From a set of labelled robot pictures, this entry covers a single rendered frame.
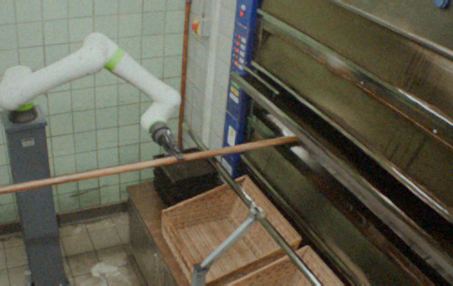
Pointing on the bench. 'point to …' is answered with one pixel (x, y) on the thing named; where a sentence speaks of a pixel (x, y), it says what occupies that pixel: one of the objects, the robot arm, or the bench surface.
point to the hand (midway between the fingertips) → (178, 158)
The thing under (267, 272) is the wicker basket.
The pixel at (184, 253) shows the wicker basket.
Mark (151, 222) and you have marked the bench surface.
